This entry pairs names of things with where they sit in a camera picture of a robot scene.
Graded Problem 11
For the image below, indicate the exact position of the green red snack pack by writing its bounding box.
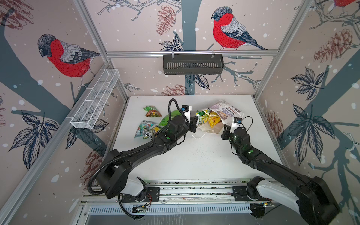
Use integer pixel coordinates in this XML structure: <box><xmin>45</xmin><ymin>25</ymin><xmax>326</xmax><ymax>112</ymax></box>
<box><xmin>143</xmin><ymin>106</ymin><xmax>162</xmax><ymax>118</ymax></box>

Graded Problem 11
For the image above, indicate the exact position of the aluminium frame crossbar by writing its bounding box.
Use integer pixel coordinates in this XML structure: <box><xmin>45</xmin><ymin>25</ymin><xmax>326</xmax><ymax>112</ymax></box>
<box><xmin>106</xmin><ymin>50</ymin><xmax>280</xmax><ymax>59</ymax></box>

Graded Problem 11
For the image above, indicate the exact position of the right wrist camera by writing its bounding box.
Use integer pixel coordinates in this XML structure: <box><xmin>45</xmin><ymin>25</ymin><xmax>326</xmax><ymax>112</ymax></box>
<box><xmin>230</xmin><ymin>117</ymin><xmax>242</xmax><ymax>133</ymax></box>

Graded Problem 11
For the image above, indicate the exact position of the small green snack pack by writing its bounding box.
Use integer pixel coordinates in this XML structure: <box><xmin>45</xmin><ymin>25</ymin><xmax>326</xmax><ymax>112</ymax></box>
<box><xmin>196</xmin><ymin>111</ymin><xmax>208</xmax><ymax>126</ymax></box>

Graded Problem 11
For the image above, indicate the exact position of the yellow snack pack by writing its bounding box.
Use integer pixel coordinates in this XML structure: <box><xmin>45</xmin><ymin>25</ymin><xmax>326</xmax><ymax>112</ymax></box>
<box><xmin>202</xmin><ymin>109</ymin><xmax>221</xmax><ymax>128</ymax></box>

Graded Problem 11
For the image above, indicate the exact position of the yellow green spring snack bag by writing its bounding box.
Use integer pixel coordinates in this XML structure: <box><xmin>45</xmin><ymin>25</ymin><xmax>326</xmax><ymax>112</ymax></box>
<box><xmin>143</xmin><ymin>126</ymin><xmax>162</xmax><ymax>139</ymax></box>

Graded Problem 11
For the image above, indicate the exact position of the printed white paper bag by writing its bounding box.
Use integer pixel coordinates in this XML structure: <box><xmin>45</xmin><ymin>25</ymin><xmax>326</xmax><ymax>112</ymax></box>
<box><xmin>197</xmin><ymin>100</ymin><xmax>245</xmax><ymax>134</ymax></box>

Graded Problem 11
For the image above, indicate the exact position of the aluminium mounting rail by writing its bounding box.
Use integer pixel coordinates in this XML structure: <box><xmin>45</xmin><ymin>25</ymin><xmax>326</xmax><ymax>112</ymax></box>
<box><xmin>81</xmin><ymin>179</ymin><xmax>314</xmax><ymax>206</ymax></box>

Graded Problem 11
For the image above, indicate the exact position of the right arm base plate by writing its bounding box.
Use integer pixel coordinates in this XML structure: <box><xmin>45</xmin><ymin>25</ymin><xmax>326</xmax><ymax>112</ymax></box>
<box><xmin>232</xmin><ymin>186</ymin><xmax>272</xmax><ymax>202</ymax></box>

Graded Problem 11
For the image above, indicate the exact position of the colourful candy snack bag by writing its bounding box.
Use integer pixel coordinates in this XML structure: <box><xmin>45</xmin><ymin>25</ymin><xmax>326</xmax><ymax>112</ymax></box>
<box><xmin>134</xmin><ymin>121</ymin><xmax>156</xmax><ymax>139</ymax></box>

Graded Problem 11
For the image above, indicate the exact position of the black hanging wall basket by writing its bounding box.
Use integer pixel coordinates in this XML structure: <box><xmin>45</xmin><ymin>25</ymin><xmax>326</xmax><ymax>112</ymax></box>
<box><xmin>163</xmin><ymin>54</ymin><xmax>224</xmax><ymax>75</ymax></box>

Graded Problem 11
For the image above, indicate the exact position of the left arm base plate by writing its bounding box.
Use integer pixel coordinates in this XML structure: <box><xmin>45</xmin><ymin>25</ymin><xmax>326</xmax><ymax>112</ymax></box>
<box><xmin>121</xmin><ymin>187</ymin><xmax>160</xmax><ymax>203</ymax></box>

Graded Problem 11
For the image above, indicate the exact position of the large green chip bag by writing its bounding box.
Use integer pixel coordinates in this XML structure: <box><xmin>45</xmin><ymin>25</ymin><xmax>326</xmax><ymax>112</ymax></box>
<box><xmin>158</xmin><ymin>109</ymin><xmax>182</xmax><ymax>127</ymax></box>

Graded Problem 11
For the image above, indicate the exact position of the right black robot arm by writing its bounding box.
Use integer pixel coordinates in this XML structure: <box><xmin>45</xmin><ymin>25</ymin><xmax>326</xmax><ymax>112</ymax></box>
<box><xmin>221</xmin><ymin>125</ymin><xmax>340</xmax><ymax>225</ymax></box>

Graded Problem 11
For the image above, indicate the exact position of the white wire mesh basket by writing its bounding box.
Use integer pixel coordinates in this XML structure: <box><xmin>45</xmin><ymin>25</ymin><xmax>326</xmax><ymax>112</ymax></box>
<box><xmin>70</xmin><ymin>68</ymin><xmax>120</xmax><ymax>129</ymax></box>

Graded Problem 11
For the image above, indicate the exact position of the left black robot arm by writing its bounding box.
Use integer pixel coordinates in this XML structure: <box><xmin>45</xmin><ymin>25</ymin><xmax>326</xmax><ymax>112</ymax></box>
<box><xmin>87</xmin><ymin>105</ymin><xmax>198</xmax><ymax>220</ymax></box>

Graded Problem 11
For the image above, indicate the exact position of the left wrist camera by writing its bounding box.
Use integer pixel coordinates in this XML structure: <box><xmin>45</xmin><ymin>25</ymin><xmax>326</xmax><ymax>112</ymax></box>
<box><xmin>181</xmin><ymin>105</ymin><xmax>192</xmax><ymax>120</ymax></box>

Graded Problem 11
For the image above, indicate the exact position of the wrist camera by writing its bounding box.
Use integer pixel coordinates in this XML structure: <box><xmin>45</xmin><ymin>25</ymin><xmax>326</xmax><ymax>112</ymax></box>
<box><xmin>230</xmin><ymin>117</ymin><xmax>242</xmax><ymax>133</ymax></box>
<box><xmin>181</xmin><ymin>105</ymin><xmax>192</xmax><ymax>120</ymax></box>

